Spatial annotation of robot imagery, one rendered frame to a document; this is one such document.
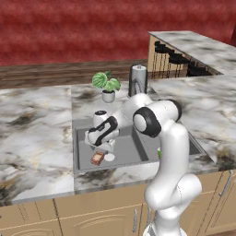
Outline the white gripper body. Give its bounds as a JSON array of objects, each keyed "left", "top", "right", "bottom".
[{"left": 92, "top": 138, "right": 117, "bottom": 154}]

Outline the beige cabinet door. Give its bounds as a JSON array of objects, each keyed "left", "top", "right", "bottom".
[
  {"left": 0, "top": 198, "right": 64, "bottom": 236},
  {"left": 53, "top": 183, "right": 148, "bottom": 236},
  {"left": 138, "top": 201, "right": 159, "bottom": 236},
  {"left": 201, "top": 170, "right": 236, "bottom": 236}
]

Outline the grey steel sink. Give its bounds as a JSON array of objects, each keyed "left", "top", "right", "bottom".
[{"left": 72, "top": 118, "right": 207, "bottom": 177}]

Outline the green plant in white pot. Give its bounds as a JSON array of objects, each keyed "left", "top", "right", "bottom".
[{"left": 91, "top": 70, "right": 122, "bottom": 104}]

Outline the silver cabinet handle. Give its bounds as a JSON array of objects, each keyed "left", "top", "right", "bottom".
[
  {"left": 132, "top": 208, "right": 138, "bottom": 234},
  {"left": 146, "top": 206, "right": 153, "bottom": 229},
  {"left": 218, "top": 169, "right": 234, "bottom": 198}
]

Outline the black bar stool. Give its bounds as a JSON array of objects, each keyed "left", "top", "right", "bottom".
[
  {"left": 169, "top": 53, "right": 189, "bottom": 78},
  {"left": 153, "top": 40, "right": 167, "bottom": 79},
  {"left": 159, "top": 45, "right": 177, "bottom": 79},
  {"left": 185, "top": 60, "right": 215, "bottom": 77}
]

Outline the beige kitchen island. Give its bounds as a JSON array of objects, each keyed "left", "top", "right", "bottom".
[{"left": 147, "top": 29, "right": 236, "bottom": 79}]

